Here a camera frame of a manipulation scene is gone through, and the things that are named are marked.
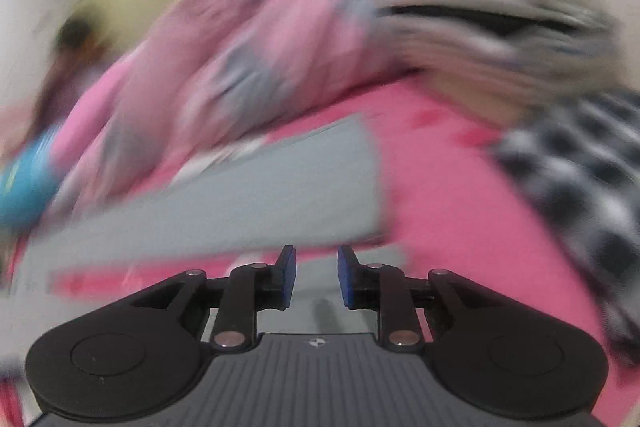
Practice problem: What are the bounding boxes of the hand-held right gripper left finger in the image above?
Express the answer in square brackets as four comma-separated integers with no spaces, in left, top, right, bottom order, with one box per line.
[130,244,298,350]

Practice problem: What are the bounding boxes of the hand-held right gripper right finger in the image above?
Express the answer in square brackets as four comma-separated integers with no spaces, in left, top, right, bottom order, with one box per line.
[337,244,506,353]

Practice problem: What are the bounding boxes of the grey sweatpants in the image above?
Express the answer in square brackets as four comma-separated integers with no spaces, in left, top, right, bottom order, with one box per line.
[15,114,408,288]

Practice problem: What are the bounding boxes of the pink grey floral duvet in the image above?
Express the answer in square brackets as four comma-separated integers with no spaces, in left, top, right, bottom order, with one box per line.
[50,0,416,208]

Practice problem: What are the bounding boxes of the black white plaid shirt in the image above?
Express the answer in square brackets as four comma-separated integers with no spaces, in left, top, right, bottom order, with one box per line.
[487,92,640,358]

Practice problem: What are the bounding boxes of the blue pink striped quilt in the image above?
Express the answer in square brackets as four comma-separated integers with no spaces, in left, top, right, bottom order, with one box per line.
[0,127,61,233]

